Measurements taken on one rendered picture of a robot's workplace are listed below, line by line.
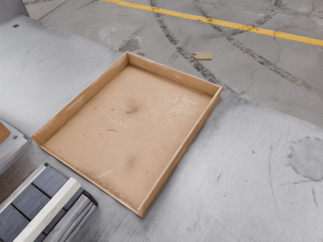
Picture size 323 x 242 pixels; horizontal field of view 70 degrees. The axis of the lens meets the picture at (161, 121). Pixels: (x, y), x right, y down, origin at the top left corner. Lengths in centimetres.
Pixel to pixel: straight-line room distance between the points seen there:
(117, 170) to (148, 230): 12
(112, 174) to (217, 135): 22
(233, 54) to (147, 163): 173
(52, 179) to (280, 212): 37
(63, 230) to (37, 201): 6
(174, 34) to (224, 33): 46
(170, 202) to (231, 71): 159
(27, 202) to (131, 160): 18
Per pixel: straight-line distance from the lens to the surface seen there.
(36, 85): 67
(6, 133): 55
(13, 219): 42
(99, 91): 57
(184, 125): 48
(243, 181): 44
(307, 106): 182
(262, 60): 206
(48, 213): 36
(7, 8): 260
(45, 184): 42
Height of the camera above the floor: 122
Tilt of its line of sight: 53 degrees down
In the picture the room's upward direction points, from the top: 6 degrees counter-clockwise
